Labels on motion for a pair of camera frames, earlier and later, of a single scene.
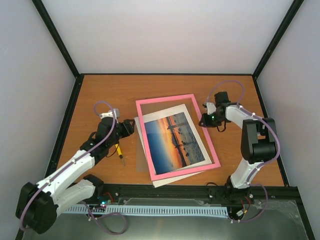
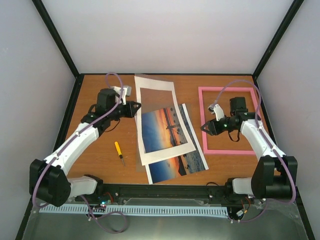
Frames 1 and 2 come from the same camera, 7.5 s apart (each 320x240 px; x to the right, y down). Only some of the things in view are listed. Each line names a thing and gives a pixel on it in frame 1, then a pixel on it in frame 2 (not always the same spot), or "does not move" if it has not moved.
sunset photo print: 172,143 does not move
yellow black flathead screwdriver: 119,153 does not move
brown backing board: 142,165 does not move
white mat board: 164,113 -> 140,82
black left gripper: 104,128 -> 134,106
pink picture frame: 153,176 -> 223,152
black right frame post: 294,8 does not move
